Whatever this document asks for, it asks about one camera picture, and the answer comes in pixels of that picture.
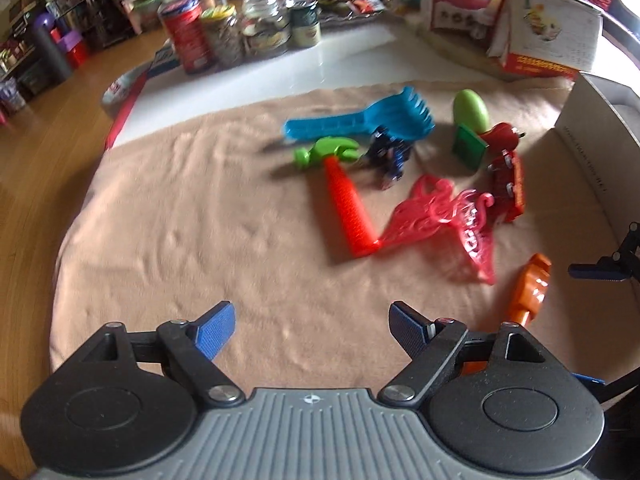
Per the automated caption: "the white cardboard box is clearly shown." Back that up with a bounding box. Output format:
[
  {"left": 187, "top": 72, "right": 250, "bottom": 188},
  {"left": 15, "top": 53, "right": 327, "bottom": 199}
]
[{"left": 554, "top": 72, "right": 640, "bottom": 221}]

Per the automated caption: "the pile of snack packets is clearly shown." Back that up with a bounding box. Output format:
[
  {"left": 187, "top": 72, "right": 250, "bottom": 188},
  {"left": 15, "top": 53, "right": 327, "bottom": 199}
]
[{"left": 277, "top": 0, "right": 388, "bottom": 26}]

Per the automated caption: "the green square toy block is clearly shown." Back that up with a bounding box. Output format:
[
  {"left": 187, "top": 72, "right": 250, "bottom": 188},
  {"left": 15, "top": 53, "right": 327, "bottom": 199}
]
[{"left": 452, "top": 125, "right": 490, "bottom": 170}]

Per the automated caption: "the blue toy rake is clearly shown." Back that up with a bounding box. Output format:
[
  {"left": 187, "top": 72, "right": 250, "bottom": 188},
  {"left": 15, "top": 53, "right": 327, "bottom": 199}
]
[{"left": 284, "top": 86, "right": 436, "bottom": 143}]

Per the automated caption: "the orange toy shovel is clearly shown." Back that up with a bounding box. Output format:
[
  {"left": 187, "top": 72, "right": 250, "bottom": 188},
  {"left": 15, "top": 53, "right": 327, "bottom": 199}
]
[{"left": 457, "top": 252, "right": 553, "bottom": 376}]

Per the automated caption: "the white box with pictures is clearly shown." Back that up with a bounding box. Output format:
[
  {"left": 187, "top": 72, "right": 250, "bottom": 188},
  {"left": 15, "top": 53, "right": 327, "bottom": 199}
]
[{"left": 420, "top": 0, "right": 493, "bottom": 43}]

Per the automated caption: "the red and white carton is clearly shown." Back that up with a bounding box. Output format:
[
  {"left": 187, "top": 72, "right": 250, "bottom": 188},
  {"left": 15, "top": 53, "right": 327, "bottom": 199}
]
[{"left": 487, "top": 0, "right": 603, "bottom": 81}]

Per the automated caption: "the white and red packet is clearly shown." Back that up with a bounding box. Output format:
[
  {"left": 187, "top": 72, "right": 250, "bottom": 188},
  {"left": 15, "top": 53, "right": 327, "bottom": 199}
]
[{"left": 101, "top": 67, "right": 151, "bottom": 113}]

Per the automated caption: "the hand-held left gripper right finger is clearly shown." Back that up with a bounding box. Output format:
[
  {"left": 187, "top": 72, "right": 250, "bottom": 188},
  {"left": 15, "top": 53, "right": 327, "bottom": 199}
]
[{"left": 378, "top": 301, "right": 571, "bottom": 405}]

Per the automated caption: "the toy hammer green head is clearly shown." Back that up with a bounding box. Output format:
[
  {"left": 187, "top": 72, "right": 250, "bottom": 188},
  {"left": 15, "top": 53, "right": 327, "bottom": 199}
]
[{"left": 294, "top": 136, "right": 382, "bottom": 259}]

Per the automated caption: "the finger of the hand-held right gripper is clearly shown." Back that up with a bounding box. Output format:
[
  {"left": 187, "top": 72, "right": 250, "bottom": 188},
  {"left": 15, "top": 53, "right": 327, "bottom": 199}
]
[
  {"left": 568, "top": 225, "right": 640, "bottom": 283},
  {"left": 572, "top": 372, "right": 640, "bottom": 405}
]

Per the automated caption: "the red pepper toy with eyes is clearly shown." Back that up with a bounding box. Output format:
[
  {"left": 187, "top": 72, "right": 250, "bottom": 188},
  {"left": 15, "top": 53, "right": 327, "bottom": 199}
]
[{"left": 477, "top": 122, "right": 527, "bottom": 153}]

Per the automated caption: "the green toy egg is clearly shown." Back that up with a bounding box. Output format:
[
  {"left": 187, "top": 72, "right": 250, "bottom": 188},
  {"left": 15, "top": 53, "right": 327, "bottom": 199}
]
[{"left": 452, "top": 89, "right": 490, "bottom": 133}]

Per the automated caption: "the purple container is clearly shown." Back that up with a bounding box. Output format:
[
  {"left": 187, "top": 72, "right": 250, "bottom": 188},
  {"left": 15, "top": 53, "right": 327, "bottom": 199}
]
[{"left": 40, "top": 12, "right": 84, "bottom": 52}]

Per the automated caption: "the black cylindrical bin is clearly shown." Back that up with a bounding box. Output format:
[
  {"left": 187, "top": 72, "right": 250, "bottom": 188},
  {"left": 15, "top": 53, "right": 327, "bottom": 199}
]
[{"left": 27, "top": 22, "right": 74, "bottom": 86}]

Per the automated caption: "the clear glass jar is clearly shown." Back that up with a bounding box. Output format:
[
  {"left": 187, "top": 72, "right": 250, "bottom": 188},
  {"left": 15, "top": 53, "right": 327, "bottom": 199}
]
[{"left": 242, "top": 0, "right": 292, "bottom": 58}]

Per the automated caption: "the green label can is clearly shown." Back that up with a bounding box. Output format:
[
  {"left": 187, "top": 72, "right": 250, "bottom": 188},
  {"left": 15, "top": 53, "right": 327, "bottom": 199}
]
[{"left": 290, "top": 2, "right": 322, "bottom": 49}]

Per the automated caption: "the beige blanket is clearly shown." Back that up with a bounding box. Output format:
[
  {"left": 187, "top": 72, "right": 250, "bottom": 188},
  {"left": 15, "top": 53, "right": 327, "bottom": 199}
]
[{"left": 50, "top": 77, "right": 640, "bottom": 391}]

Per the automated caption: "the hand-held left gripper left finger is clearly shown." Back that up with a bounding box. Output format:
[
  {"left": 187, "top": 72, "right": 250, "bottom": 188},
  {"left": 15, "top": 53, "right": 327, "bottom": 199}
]
[{"left": 50, "top": 301, "right": 246, "bottom": 406}]

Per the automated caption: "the red label can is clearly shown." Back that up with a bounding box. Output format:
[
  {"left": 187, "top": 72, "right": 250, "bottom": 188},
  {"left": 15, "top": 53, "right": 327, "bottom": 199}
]
[{"left": 160, "top": 2, "right": 218, "bottom": 75}]

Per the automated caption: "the blue toy car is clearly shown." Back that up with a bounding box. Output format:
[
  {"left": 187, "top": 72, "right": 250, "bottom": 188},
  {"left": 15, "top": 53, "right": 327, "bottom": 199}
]
[{"left": 362, "top": 125, "right": 416, "bottom": 191}]

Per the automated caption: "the seed jar yellow lid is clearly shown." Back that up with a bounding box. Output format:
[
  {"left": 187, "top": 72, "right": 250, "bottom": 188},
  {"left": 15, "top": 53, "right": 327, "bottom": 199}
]
[{"left": 200, "top": 5, "right": 244, "bottom": 68}]

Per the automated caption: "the red toy car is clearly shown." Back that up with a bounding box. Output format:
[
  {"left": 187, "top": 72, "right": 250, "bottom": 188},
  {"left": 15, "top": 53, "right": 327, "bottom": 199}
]
[{"left": 485, "top": 150, "right": 527, "bottom": 223}]

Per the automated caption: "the pink translucent toy mould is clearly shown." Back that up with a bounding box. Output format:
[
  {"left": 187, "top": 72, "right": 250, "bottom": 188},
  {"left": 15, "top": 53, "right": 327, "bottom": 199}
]
[{"left": 380, "top": 174, "right": 498, "bottom": 286}]

